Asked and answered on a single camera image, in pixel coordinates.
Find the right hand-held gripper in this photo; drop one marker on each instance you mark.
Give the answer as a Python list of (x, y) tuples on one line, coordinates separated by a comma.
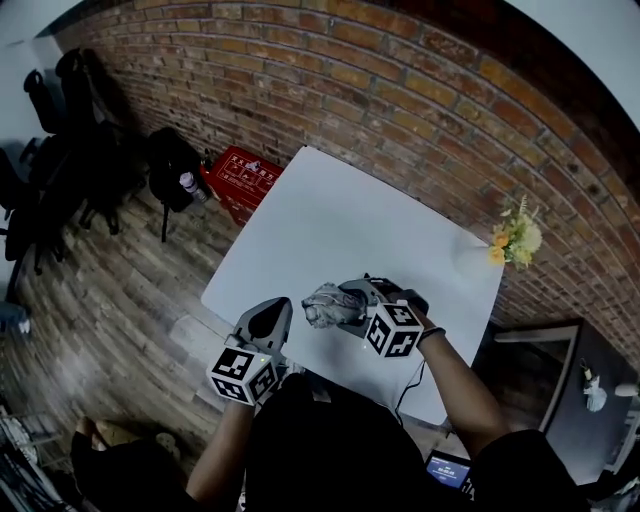
[(395, 330)]

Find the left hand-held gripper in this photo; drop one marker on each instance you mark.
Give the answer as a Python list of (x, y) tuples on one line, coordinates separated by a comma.
[(240, 372)]

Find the person's right forearm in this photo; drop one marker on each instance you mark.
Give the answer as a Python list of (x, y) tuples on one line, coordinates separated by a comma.
[(465, 400)]

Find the person's left forearm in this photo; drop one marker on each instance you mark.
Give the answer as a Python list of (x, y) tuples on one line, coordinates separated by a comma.
[(220, 450)]

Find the white table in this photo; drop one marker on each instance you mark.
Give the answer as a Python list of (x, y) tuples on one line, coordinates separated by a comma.
[(340, 225)]

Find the black wristband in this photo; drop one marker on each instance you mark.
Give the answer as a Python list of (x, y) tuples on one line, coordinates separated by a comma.
[(434, 332)]

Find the person's black shirt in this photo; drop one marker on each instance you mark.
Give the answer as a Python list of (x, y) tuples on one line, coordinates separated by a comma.
[(340, 460)]

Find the red box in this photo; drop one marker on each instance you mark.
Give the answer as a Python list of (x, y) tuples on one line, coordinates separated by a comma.
[(240, 175)]

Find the yellow flower bouquet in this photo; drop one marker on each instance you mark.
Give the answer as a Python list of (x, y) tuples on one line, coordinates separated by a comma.
[(520, 240)]

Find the red fire extinguisher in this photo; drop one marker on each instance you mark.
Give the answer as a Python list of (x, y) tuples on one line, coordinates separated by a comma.
[(206, 177)]

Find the clear water bottle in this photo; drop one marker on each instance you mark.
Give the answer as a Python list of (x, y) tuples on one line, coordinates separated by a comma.
[(190, 182)]

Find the black lit-screen device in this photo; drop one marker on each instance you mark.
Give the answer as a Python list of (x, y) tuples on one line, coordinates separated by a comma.
[(447, 470)]

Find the black backpack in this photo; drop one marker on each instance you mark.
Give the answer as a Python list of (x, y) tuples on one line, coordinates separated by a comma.
[(167, 170)]

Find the grey metal rack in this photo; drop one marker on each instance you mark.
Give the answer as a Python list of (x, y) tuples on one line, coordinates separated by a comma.
[(25, 465)]

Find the black office chair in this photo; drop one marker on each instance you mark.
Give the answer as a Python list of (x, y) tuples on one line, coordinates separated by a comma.
[(30, 200), (95, 160)]

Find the dark grey table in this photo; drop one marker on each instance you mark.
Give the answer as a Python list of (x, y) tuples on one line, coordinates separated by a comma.
[(570, 440)]

